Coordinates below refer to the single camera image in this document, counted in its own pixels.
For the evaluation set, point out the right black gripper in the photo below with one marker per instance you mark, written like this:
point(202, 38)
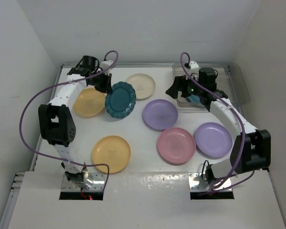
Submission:
point(179, 83)

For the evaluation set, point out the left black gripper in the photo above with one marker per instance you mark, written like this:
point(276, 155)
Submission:
point(106, 88)

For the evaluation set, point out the yellow plate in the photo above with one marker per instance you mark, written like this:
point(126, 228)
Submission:
point(114, 151)
point(89, 103)

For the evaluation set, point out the teal scalloped plate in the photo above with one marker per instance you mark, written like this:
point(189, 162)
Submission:
point(121, 102)
point(194, 99)

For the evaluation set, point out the purple plate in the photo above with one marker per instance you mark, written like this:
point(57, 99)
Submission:
point(160, 114)
point(213, 140)

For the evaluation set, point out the cream plate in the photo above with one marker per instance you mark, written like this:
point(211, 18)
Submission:
point(143, 84)

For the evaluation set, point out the pink plate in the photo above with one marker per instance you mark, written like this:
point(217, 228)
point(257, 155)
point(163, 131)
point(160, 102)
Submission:
point(176, 145)

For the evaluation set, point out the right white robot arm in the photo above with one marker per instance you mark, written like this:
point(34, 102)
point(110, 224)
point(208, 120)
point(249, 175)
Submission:
point(252, 147)

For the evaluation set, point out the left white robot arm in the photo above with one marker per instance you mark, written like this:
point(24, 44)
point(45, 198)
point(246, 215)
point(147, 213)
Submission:
point(56, 123)

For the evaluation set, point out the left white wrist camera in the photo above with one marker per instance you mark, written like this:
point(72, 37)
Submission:
point(107, 65)

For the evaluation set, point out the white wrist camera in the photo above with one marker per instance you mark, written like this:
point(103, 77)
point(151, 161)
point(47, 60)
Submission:
point(107, 65)
point(192, 66)

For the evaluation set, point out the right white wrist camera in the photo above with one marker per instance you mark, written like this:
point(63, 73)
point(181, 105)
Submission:
point(192, 66)

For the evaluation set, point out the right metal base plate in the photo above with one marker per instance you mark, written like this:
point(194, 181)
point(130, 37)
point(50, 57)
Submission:
point(197, 185)

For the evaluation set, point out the metal base plate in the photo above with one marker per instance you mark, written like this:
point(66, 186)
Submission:
point(94, 183)
point(197, 185)

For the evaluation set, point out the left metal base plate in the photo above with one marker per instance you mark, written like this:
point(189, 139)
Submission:
point(94, 183)

